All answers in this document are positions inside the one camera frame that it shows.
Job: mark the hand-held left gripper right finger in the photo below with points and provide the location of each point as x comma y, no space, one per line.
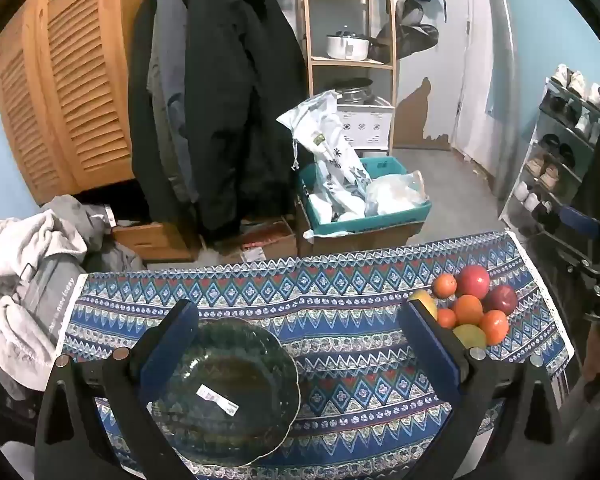
432,345

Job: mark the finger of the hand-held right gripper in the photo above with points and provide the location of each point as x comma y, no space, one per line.
577,221
575,255

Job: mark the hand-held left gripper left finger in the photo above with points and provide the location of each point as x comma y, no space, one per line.
175,345

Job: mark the small orange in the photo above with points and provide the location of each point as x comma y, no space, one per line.
446,318
445,285

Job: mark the yellow green pear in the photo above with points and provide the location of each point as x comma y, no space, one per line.
470,336

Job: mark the yellow mango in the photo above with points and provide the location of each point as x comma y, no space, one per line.
426,302

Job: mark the green glass bowl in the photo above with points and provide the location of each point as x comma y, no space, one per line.
230,375

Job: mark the dark red apple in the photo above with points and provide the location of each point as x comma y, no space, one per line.
500,300

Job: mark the group of shoes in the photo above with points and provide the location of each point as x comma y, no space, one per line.
545,175

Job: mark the shoe rack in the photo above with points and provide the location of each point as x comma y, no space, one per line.
565,132

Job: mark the blue patterned tablecloth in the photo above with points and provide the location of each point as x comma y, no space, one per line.
340,310

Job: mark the wooden drawer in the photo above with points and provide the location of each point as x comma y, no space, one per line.
150,240

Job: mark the brown cardboard box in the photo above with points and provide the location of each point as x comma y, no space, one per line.
360,240

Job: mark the teal plastic basket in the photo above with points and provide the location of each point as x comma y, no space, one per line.
380,222

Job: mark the red label cardboard box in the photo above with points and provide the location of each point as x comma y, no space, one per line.
265,245

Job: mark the grey fabric bag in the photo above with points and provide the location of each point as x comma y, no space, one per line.
45,285

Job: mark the clear plastic bag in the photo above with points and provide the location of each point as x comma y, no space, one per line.
395,192

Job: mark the grey hoodie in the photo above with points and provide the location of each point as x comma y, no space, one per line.
80,215

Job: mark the beige towel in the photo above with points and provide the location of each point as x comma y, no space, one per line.
15,260

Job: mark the white door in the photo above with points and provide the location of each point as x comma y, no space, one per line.
475,60

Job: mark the white printed rice bag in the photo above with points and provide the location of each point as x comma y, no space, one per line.
325,150

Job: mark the white storage crate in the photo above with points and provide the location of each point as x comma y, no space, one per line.
370,127

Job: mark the black coat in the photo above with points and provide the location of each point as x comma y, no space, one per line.
230,110

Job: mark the dark hanging bag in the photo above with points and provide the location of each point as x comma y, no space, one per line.
415,35

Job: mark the metal steamer pot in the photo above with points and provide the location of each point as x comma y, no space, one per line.
355,92

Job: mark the grey jacket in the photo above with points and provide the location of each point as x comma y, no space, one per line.
167,85

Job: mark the wooden shelf rack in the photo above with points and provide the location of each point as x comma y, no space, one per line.
350,63

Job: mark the wooden louvered wardrobe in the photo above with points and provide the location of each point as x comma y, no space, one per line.
70,85

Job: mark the white pot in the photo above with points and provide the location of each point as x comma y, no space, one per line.
347,47

